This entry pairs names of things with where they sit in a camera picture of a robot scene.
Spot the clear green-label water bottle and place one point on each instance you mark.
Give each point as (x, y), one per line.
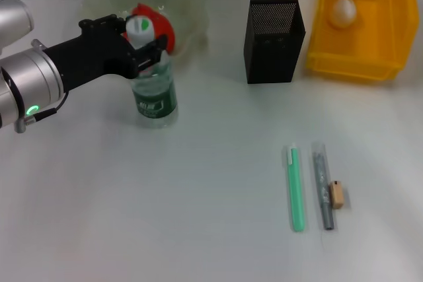
(155, 97)

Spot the green pen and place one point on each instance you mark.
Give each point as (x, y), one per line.
(295, 189)

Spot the small wooden block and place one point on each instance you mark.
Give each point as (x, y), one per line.
(337, 195)

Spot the translucent green fruit bowl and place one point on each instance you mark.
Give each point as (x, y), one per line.
(191, 8)

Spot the yellow plastic bin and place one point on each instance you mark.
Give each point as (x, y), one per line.
(363, 51)

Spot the white paper ball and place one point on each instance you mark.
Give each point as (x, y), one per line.
(344, 13)

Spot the black mesh pen holder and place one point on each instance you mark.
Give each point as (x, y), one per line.
(271, 51)

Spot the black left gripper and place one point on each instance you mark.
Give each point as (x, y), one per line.
(96, 54)

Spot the grey pen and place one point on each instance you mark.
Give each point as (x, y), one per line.
(322, 179)

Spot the red-orange fruit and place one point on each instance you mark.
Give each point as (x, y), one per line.
(165, 29)

